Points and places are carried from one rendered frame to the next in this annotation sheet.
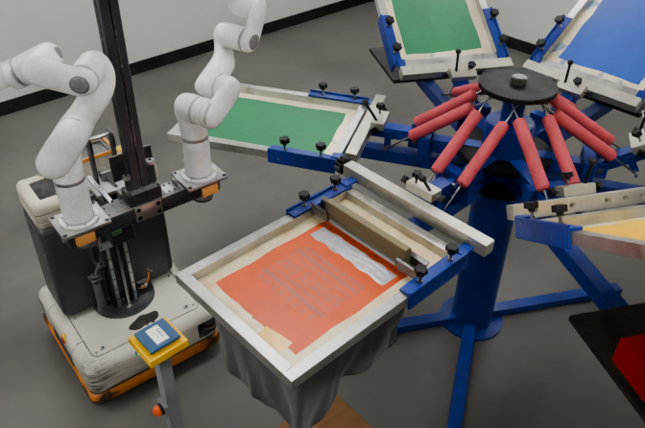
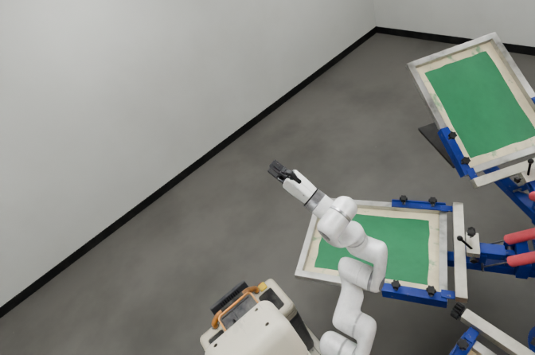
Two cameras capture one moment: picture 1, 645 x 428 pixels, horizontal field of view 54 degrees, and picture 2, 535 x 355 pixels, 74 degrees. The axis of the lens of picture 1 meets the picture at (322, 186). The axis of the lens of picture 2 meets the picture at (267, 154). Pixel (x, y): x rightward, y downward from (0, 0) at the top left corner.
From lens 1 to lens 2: 1.50 m
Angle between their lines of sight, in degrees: 14
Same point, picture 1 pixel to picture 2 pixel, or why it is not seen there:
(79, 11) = (199, 112)
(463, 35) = (517, 126)
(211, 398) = not seen: outside the picture
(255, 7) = (380, 260)
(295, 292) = not seen: outside the picture
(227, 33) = (354, 278)
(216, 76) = (353, 322)
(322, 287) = not seen: outside the picture
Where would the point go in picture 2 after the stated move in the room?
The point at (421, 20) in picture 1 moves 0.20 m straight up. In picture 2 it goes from (475, 121) to (478, 93)
